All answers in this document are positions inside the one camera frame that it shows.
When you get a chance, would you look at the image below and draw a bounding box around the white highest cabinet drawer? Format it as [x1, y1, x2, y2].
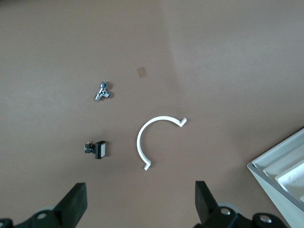
[275, 163, 304, 202]

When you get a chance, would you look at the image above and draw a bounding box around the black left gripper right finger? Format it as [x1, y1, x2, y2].
[194, 181, 241, 228]

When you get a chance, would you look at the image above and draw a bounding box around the white drawer cabinet housing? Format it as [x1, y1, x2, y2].
[246, 127, 304, 228]

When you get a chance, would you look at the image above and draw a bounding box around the white lowest cabinet drawer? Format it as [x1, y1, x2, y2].
[251, 134, 304, 176]

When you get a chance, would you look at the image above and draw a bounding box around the small chrome valve fitting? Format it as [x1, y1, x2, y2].
[94, 81, 112, 102]

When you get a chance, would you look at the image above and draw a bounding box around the white curved plastic bracket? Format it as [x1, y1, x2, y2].
[136, 115, 188, 171]

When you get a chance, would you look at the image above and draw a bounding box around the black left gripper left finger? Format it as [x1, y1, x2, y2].
[14, 182, 88, 228]

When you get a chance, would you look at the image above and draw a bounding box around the white middle cabinet drawer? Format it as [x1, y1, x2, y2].
[263, 149, 304, 183]

